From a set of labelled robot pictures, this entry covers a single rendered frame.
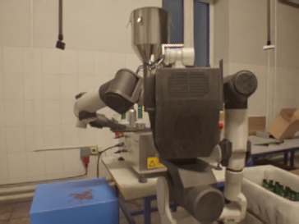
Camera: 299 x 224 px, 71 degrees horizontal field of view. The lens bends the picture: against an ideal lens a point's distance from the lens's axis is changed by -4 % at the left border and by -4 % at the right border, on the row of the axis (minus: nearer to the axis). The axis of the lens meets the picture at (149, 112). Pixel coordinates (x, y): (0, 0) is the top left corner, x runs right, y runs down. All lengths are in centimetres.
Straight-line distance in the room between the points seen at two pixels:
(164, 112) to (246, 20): 371
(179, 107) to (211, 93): 11
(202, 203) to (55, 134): 232
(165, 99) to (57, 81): 223
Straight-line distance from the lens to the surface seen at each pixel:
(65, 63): 282
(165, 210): 87
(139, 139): 124
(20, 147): 288
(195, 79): 67
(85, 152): 281
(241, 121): 87
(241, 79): 82
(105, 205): 145
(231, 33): 395
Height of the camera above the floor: 123
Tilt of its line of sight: 4 degrees down
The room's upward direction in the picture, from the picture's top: straight up
